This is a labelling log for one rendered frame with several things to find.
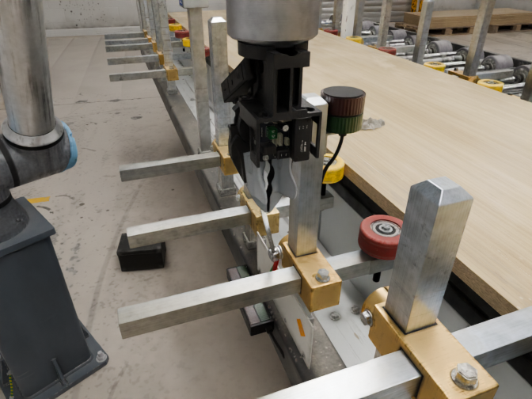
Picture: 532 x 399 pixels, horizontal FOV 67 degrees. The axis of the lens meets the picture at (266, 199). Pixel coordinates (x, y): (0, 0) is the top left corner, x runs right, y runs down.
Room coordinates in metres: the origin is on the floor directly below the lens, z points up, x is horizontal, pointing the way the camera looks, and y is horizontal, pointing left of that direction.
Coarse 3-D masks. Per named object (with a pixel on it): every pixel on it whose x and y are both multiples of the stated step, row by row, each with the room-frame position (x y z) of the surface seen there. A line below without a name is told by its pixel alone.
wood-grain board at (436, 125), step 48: (336, 48) 1.95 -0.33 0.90; (384, 96) 1.23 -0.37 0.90; (432, 96) 1.23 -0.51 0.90; (480, 96) 1.23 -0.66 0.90; (336, 144) 0.87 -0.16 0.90; (384, 144) 0.87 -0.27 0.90; (432, 144) 0.87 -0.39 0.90; (480, 144) 0.87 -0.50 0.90; (528, 144) 0.87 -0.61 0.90; (384, 192) 0.65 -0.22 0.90; (480, 192) 0.65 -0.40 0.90; (528, 192) 0.65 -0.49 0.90; (480, 240) 0.50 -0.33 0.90; (528, 240) 0.50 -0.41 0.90; (480, 288) 0.41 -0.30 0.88; (528, 288) 0.40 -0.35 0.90
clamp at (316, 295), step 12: (288, 252) 0.51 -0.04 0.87; (288, 264) 0.51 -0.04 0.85; (300, 264) 0.48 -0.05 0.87; (312, 264) 0.48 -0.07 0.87; (324, 264) 0.48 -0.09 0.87; (300, 276) 0.46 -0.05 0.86; (312, 276) 0.45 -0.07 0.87; (336, 276) 0.45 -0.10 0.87; (312, 288) 0.43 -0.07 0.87; (324, 288) 0.43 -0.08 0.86; (336, 288) 0.44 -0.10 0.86; (312, 300) 0.43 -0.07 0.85; (324, 300) 0.43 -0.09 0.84; (336, 300) 0.44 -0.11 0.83
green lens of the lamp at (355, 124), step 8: (328, 120) 0.51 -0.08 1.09; (336, 120) 0.51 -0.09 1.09; (344, 120) 0.51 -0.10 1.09; (352, 120) 0.51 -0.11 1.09; (360, 120) 0.52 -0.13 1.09; (328, 128) 0.51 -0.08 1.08; (336, 128) 0.51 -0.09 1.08; (344, 128) 0.51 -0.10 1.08; (352, 128) 0.51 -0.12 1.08; (360, 128) 0.52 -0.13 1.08
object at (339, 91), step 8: (328, 88) 0.55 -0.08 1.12; (336, 88) 0.55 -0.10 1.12; (344, 88) 0.55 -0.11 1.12; (352, 88) 0.55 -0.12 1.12; (336, 96) 0.51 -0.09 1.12; (344, 96) 0.51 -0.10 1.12; (352, 96) 0.51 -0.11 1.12; (360, 96) 0.52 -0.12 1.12; (336, 152) 0.53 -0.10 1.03; (328, 168) 0.53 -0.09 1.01
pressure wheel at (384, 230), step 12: (372, 216) 0.56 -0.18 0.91; (384, 216) 0.56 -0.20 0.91; (360, 228) 0.53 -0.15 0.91; (372, 228) 0.53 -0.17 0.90; (384, 228) 0.52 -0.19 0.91; (396, 228) 0.53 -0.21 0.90; (360, 240) 0.52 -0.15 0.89; (372, 240) 0.50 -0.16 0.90; (384, 240) 0.49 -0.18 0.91; (396, 240) 0.49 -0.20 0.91; (372, 252) 0.49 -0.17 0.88; (384, 252) 0.49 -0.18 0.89; (396, 252) 0.49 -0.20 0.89
